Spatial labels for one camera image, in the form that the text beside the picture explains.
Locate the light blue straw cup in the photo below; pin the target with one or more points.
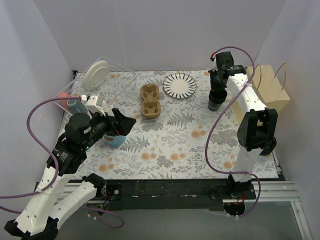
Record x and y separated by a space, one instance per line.
115 141

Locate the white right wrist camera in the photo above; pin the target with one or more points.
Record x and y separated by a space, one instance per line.
214 62

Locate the dark teal cup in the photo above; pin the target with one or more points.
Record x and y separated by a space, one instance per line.
75 106

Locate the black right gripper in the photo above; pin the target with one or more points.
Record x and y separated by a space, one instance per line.
216 87

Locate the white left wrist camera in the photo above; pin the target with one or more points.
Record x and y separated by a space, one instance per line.
96 104

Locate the plain white plate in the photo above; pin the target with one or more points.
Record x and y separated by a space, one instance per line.
95 75

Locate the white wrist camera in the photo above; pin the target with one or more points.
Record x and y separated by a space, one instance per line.
96 104
214 62

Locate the floral tablecloth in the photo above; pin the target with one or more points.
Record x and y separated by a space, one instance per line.
186 141

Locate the brown paper bag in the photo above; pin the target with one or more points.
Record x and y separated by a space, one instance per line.
269 85

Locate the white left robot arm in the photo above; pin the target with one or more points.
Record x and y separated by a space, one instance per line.
44 215

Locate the blue striped white plate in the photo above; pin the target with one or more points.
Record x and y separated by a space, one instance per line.
179 85

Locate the brown cardboard cup carrier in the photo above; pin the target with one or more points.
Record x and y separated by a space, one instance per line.
150 106

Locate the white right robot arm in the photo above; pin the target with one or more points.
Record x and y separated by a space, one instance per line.
256 130

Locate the stack of black lids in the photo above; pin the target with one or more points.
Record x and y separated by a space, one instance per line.
269 148

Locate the stack of black cups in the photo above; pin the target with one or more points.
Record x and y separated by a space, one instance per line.
216 99

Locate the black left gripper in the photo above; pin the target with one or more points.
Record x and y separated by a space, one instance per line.
113 124

